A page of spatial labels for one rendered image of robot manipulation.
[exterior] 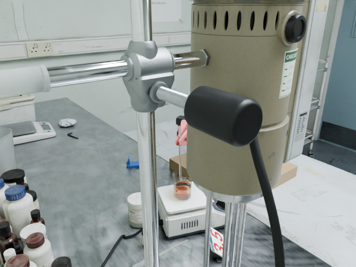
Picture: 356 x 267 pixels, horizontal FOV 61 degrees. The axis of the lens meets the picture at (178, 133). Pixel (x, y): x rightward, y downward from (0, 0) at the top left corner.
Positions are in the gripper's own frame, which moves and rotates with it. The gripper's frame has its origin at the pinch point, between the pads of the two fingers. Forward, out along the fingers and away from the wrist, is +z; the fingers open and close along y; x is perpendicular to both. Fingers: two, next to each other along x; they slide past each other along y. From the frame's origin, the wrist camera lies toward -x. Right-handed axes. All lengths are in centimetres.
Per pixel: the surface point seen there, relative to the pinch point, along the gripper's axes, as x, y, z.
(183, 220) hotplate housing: 18.5, 4.5, 6.7
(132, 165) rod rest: 24.4, -30.3, -17.3
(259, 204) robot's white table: 25.5, 18.1, -17.1
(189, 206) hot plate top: 15.6, 4.9, 4.3
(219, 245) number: 22.0, 14.4, 6.9
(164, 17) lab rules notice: -17, -96, -152
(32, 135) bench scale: 22, -84, -15
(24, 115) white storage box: 21, -106, -27
